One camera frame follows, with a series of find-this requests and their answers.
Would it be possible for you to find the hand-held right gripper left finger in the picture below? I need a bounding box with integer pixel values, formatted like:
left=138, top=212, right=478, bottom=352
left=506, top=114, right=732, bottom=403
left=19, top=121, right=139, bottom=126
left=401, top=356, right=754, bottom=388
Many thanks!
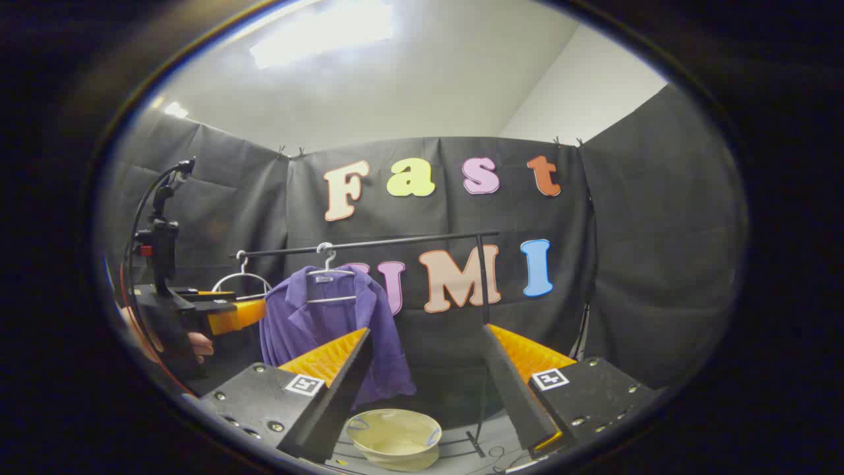
left=198, top=327, right=373, bottom=464

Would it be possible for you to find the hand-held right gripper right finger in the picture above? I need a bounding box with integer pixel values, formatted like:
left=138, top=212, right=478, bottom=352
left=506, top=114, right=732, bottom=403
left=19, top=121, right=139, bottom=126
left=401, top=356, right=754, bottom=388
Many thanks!
left=483, top=323, right=660, bottom=460

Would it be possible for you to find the beige laundry hamper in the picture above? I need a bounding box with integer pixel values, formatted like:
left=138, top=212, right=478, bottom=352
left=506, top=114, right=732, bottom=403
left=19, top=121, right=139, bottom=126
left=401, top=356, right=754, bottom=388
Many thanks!
left=346, top=408, right=444, bottom=472

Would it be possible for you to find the purple shirt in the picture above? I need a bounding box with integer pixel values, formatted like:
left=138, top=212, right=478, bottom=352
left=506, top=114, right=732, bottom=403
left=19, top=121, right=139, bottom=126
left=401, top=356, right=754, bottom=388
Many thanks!
left=258, top=265, right=417, bottom=406

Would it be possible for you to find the white clothes hanger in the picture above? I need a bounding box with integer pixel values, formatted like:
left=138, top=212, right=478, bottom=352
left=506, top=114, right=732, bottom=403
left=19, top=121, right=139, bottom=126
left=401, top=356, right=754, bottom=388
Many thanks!
left=211, top=249, right=272, bottom=301
left=307, top=242, right=358, bottom=305

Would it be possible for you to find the white empty clothes hanger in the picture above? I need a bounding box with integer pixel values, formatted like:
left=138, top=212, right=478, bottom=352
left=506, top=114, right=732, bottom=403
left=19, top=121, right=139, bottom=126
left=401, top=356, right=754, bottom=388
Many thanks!
left=211, top=249, right=272, bottom=301

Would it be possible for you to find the black clothes rack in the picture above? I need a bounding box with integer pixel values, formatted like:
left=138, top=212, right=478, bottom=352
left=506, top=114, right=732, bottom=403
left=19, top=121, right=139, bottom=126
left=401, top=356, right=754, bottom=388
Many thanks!
left=231, top=230, right=502, bottom=459

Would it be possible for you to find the black backdrop cloth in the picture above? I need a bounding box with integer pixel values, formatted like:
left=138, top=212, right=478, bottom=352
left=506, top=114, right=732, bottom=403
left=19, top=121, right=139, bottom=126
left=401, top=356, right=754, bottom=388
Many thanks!
left=99, top=82, right=749, bottom=396

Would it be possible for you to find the ceiling light panel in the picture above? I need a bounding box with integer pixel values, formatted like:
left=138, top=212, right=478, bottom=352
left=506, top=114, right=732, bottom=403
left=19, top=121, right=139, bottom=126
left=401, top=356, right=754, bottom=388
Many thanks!
left=249, top=3, right=394, bottom=70

